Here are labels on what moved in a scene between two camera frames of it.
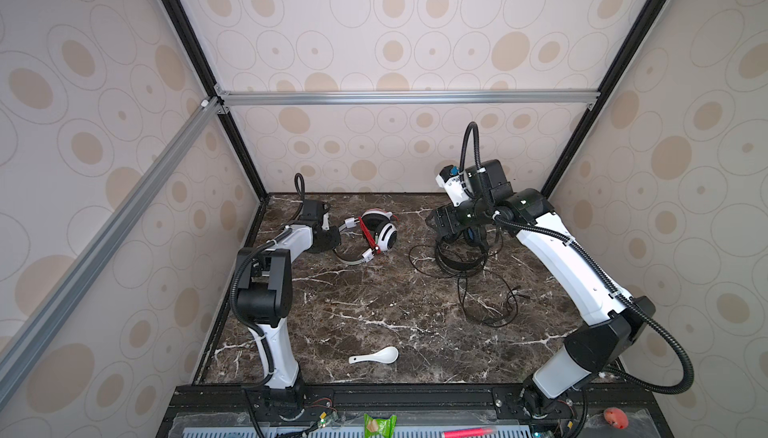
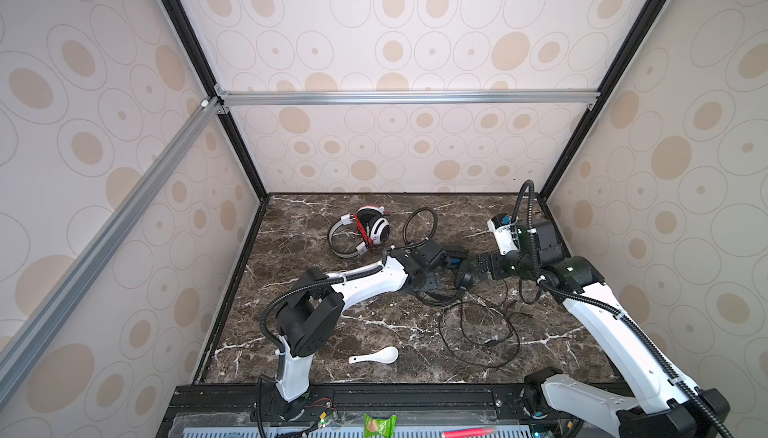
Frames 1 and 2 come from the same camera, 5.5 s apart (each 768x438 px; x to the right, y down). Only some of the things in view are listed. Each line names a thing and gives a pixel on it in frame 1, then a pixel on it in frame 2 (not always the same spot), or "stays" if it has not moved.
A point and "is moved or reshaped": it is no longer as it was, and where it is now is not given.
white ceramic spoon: x=388 y=355 stays
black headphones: x=472 y=235 to x=439 y=285
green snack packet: x=379 y=427 stays
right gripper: x=451 y=223 to x=495 y=259
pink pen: x=471 y=432 stays
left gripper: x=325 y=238 to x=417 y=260
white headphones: x=377 y=228 is moved or reshaped
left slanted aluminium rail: x=33 y=335 stays
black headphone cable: x=459 y=292 to x=449 y=310
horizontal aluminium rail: x=408 y=97 stays
